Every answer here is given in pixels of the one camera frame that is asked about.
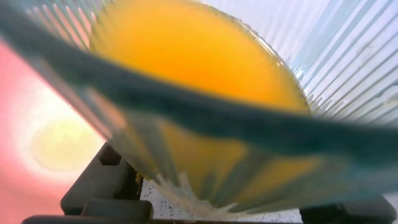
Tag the orange juice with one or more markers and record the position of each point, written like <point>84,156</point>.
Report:
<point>192,49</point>

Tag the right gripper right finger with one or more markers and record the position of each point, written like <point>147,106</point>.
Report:
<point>351,213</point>

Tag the ribbed clear glass cup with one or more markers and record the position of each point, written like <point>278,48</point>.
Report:
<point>342,56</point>

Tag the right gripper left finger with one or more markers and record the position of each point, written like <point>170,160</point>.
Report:
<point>99,180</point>

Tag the pink round bowl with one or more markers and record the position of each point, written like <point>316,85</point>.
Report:
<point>18,130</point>

